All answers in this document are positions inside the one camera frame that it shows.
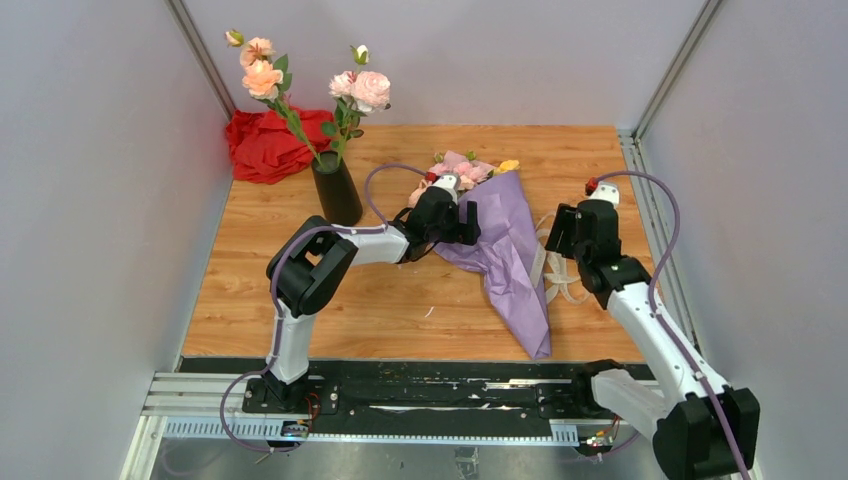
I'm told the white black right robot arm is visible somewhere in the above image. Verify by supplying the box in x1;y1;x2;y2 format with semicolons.
545;199;761;479

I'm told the red crumpled cloth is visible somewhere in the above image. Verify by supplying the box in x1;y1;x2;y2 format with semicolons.
225;110;314;184

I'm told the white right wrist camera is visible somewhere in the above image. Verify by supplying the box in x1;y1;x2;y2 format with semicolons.
585;178;621;208

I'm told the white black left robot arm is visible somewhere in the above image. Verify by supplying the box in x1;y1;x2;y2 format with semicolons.
261;183;481;413

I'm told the peach rose stem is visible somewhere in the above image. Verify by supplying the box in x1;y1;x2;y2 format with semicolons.
224;29;319;160

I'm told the purple paper bouquet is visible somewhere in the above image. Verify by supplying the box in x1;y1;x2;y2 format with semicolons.
429;151;552;360

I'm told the black vase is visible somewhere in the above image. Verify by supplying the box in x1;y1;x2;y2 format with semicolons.
311;151;363;226

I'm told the cream ribbon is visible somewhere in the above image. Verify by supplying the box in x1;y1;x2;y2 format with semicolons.
530;212;589;305

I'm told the aluminium frame rail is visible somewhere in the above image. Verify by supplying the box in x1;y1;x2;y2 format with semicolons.
144;359;644;450

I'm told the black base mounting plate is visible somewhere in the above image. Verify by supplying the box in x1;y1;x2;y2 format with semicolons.
178;357;710;440

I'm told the pink rose stem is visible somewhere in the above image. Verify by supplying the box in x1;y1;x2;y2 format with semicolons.
321;44;391;161

